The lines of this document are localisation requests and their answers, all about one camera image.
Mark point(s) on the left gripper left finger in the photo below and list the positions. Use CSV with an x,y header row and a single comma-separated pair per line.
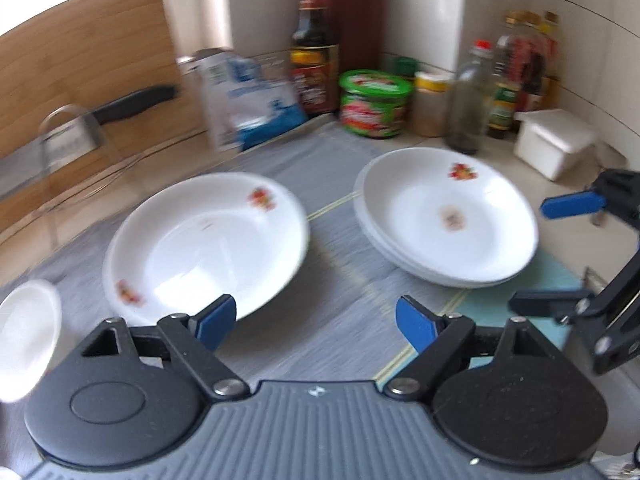
x,y
193,339

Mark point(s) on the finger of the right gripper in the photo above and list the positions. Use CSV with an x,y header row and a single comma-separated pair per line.
x,y
572,205
549,303

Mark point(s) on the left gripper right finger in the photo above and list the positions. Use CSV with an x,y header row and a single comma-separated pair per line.
x,y
440,342

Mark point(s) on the white floral plate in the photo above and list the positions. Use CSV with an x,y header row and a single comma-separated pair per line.
x,y
227,233

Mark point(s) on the white floral bowl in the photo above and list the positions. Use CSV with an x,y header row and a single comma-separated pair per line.
x,y
31,324

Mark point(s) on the lower stacked white plate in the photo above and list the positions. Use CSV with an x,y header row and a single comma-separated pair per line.
x,y
380,239

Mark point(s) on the white plastic seasoning box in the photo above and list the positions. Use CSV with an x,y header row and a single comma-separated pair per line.
x,y
552,141

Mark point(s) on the grey checked dish mat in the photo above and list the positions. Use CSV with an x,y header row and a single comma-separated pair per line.
x,y
334,321

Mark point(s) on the dark vinegar bottle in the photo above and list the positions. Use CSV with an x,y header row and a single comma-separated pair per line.
x,y
512,52

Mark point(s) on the red labelled oil bottle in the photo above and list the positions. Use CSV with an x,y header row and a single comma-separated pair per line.
x,y
542,78

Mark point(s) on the clear red capped bottle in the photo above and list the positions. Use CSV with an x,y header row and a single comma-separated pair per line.
x,y
470,100

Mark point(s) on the yellow lidded spice jar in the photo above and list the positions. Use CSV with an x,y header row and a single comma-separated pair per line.
x,y
429,105

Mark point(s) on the small green capped jar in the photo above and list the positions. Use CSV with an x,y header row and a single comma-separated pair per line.
x,y
406,67

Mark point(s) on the green lidded sauce tub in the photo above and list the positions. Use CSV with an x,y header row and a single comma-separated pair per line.
x,y
374,103

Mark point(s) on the blue white salt bag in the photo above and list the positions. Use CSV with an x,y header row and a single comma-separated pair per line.
x,y
242,107

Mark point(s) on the dark red knife block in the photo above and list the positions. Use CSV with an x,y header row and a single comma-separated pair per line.
x,y
358,26

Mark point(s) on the dark soy sauce bottle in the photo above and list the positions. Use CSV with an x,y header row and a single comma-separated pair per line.
x,y
314,59

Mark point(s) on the bamboo cutting board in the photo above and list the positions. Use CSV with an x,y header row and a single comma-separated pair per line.
x,y
89,52

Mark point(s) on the metal wire board stand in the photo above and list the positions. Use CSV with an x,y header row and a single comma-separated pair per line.
x,y
65,135

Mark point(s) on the black handled kitchen knife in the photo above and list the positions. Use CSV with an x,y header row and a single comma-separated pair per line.
x,y
22,167

